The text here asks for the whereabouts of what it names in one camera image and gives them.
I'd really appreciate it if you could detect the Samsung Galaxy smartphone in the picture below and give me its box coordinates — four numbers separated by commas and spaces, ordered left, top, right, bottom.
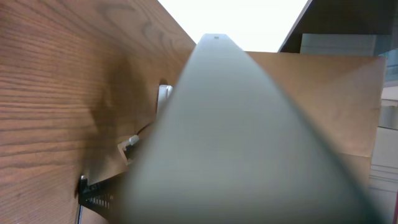
116, 34, 384, 223

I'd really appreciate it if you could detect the brown cardboard box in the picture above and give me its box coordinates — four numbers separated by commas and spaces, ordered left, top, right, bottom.
248, 52, 386, 187

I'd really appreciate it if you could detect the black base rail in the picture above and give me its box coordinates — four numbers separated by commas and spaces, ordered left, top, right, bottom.
76, 173, 124, 223

